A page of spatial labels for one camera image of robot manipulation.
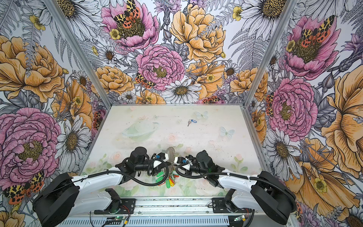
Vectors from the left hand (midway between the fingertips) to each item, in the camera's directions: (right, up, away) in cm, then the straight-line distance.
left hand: (168, 165), depth 81 cm
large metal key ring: (+4, +7, -12) cm, 14 cm away
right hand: (+5, +1, -2) cm, 5 cm away
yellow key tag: (+2, -10, +1) cm, 11 cm away
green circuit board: (-25, -24, -9) cm, 36 cm away
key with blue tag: (+13, +24, +31) cm, 42 cm away
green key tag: (-3, -1, -8) cm, 9 cm away
